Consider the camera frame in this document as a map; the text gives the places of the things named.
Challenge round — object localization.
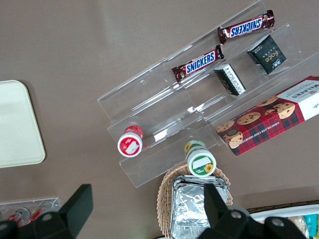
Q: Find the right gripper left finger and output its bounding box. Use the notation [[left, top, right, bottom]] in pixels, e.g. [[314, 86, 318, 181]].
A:
[[18, 184, 94, 239]]

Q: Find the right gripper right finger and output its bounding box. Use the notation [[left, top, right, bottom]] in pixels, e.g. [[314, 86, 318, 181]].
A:
[[199, 184, 265, 239]]

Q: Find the oval light wicker basket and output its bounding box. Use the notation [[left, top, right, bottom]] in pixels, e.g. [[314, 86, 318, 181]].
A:
[[156, 166, 234, 239]]

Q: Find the white rectangular snack tray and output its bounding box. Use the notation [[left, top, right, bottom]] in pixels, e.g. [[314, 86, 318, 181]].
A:
[[249, 203, 319, 239]]

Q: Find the beige plastic serving tray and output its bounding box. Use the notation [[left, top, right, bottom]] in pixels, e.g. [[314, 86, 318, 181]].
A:
[[0, 80, 46, 168]]

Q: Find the aluminium foil container stack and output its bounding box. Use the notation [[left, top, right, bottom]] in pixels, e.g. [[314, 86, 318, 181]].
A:
[[170, 175, 231, 239]]

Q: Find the clear acrylic bottle rack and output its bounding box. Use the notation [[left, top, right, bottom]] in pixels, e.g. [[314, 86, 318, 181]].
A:
[[0, 197, 61, 224]]

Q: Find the green lid yogurt cup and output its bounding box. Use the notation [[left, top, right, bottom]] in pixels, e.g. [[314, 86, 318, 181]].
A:
[[183, 139, 217, 177]]

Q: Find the dark woven mat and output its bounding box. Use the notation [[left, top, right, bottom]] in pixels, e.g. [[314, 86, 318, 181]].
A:
[[246, 198, 319, 214]]

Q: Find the clear bag of crackers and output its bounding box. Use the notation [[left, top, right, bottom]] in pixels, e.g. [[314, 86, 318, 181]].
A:
[[286, 216, 306, 237]]

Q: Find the red lid yogurt cup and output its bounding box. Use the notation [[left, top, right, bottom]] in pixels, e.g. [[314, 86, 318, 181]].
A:
[[117, 125, 145, 157]]

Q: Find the teal snack pack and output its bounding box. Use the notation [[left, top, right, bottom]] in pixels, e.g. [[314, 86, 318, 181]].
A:
[[303, 214, 319, 238]]

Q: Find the red tartan cookie box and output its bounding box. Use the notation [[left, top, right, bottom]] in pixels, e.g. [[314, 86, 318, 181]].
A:
[[215, 75, 319, 157]]

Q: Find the clear acrylic step riser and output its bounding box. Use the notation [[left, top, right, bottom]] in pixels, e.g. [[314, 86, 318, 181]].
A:
[[97, 58, 220, 189], [165, 0, 319, 148]]

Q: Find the small black box white label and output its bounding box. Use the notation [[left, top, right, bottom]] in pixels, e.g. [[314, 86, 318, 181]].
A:
[[213, 63, 247, 97]]

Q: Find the brown snickers bar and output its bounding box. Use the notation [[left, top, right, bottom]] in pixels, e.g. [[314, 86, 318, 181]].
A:
[[217, 9, 275, 46], [171, 44, 224, 83]]

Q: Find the small black box gold print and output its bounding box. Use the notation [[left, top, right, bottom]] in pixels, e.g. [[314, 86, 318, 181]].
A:
[[246, 34, 287, 75]]

